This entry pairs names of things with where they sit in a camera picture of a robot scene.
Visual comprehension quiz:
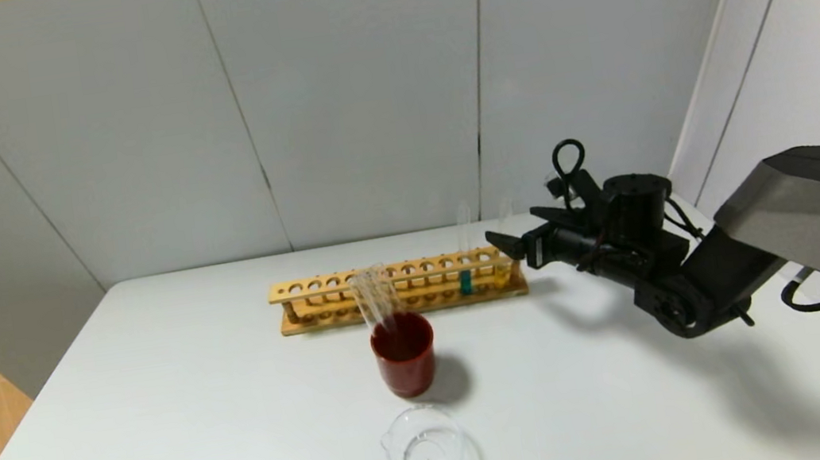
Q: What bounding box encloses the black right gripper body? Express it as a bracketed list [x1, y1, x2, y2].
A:
[520, 215, 609, 279]

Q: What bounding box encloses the test tube with yellow pigment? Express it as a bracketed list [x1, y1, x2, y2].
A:
[485, 196, 524, 288]

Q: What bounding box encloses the test tube with blue pigment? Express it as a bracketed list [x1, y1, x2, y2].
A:
[448, 202, 484, 296]

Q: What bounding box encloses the wooden test tube rack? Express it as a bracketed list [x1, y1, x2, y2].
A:
[265, 242, 532, 338]

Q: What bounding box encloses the red plastic cup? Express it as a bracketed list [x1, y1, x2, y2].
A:
[367, 307, 443, 403]

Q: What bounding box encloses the clear glass beaker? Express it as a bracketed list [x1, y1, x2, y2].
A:
[376, 400, 469, 460]

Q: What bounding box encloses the black looped camera cable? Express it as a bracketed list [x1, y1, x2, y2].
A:
[549, 122, 705, 259]

